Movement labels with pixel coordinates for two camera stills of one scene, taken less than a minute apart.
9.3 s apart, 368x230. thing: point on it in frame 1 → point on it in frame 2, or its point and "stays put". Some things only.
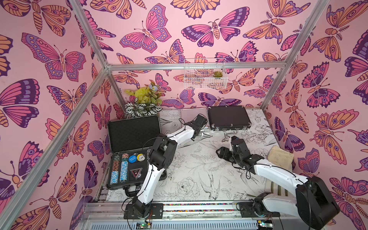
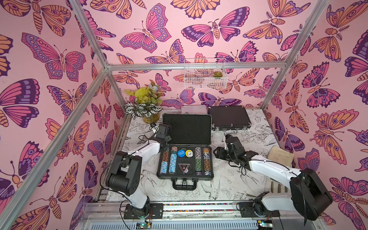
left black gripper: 190,124 → 169,138
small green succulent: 217,74 stays put
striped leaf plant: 137,109 stays put
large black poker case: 130,140 → 189,156
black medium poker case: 228,117 stays put
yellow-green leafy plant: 147,94 stays put
